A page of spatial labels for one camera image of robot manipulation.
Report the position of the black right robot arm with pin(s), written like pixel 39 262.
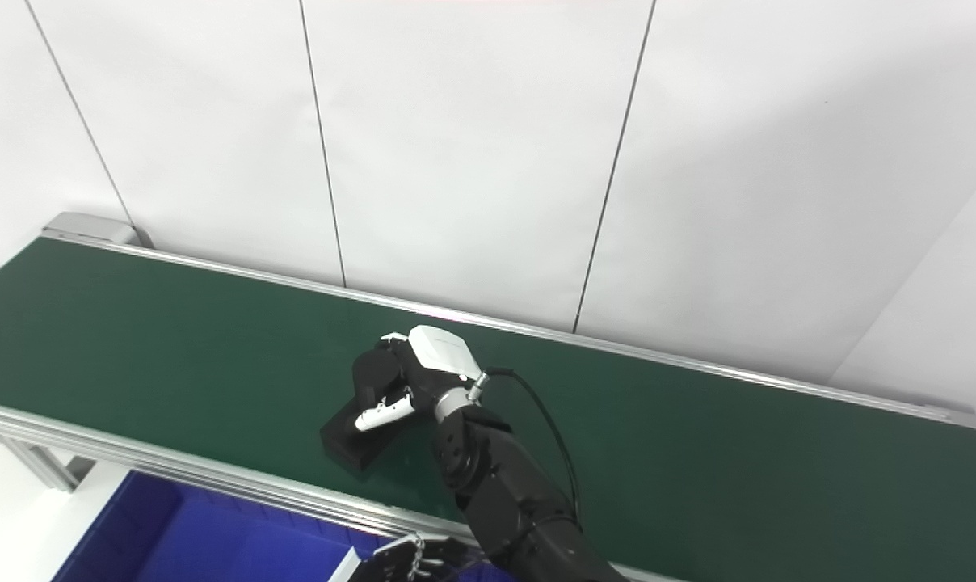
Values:
pixel 504 501

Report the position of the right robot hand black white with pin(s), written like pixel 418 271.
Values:
pixel 443 356

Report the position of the black part with square base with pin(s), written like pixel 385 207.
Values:
pixel 355 449

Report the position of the blue plastic bin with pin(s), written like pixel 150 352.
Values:
pixel 213 541

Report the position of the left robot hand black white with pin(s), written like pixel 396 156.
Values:
pixel 391 566

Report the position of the grey conveyor support leg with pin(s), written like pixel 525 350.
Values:
pixel 48 465

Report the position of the green conveyor belt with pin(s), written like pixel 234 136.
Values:
pixel 698 453
pixel 173 473

